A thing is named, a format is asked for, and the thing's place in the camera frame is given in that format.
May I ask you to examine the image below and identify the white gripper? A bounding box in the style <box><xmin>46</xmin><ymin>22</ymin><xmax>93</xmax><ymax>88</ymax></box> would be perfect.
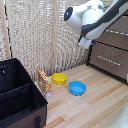
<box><xmin>77</xmin><ymin>35</ymin><xmax>94</xmax><ymax>51</ymax></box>

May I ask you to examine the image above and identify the dark cabinet with metal handle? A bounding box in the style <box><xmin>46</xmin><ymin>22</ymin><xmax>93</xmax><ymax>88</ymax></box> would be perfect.
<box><xmin>94</xmin><ymin>15</ymin><xmax>128</xmax><ymax>52</ymax></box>

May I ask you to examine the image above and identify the yellow plastic bowl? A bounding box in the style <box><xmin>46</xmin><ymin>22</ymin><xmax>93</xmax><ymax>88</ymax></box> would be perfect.
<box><xmin>51</xmin><ymin>72</ymin><xmax>68</xmax><ymax>86</ymax></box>

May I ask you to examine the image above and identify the blue plastic bowl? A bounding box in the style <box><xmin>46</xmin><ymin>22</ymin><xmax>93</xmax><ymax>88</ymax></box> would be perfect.
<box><xmin>68</xmin><ymin>80</ymin><xmax>87</xmax><ymax>97</ymax></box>

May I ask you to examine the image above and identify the brown drawer cabinet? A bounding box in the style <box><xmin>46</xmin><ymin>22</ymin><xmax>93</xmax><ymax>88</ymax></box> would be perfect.
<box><xmin>86</xmin><ymin>12</ymin><xmax>128</xmax><ymax>83</ymax></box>

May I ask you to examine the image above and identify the woven bamboo screen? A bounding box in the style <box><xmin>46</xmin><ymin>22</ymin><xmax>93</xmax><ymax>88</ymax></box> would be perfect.
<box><xmin>0</xmin><ymin>0</ymin><xmax>90</xmax><ymax>82</ymax></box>

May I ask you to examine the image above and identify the patterned red yellow carton box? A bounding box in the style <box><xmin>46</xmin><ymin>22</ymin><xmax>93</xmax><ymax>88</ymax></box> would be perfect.
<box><xmin>37</xmin><ymin>69</ymin><xmax>53</xmax><ymax>99</ymax></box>

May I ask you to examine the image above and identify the black fabric storage box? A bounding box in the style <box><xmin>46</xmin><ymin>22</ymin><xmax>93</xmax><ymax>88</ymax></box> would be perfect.
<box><xmin>0</xmin><ymin>58</ymin><xmax>49</xmax><ymax>128</ymax></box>

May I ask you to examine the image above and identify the wide wooden screen post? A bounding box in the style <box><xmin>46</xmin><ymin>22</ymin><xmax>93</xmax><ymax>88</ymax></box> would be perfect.
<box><xmin>49</xmin><ymin>0</ymin><xmax>62</xmax><ymax>77</ymax></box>

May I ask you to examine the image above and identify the brown drawer with short handle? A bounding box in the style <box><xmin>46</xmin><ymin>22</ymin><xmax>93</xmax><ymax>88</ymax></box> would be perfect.
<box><xmin>88</xmin><ymin>42</ymin><xmax>128</xmax><ymax>81</ymax></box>

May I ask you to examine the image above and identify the thin wooden screen post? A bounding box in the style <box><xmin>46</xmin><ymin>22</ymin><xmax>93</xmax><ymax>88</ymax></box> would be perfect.
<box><xmin>0</xmin><ymin>0</ymin><xmax>10</xmax><ymax>62</ymax></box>

